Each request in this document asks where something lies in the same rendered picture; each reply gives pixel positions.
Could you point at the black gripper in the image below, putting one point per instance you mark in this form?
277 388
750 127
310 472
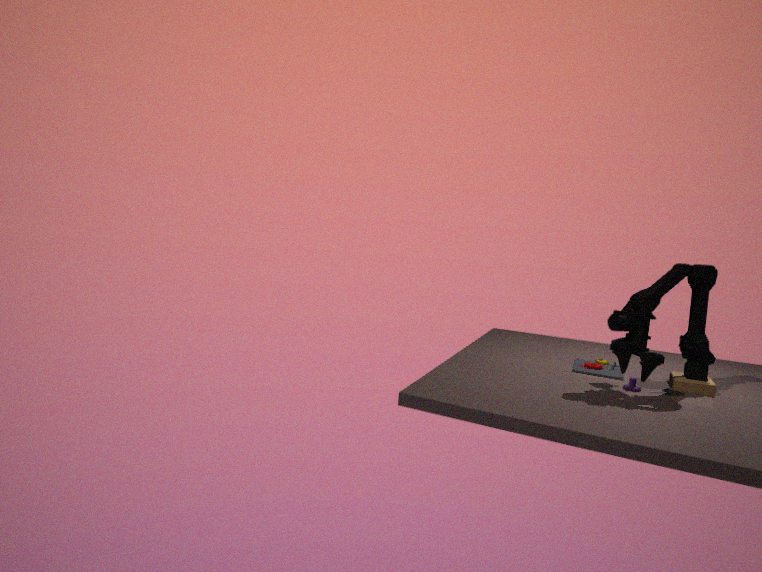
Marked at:
650 359

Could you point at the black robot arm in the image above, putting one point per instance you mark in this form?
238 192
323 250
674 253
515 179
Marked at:
636 315

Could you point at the dark purple gear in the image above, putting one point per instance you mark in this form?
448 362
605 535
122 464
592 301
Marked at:
632 385

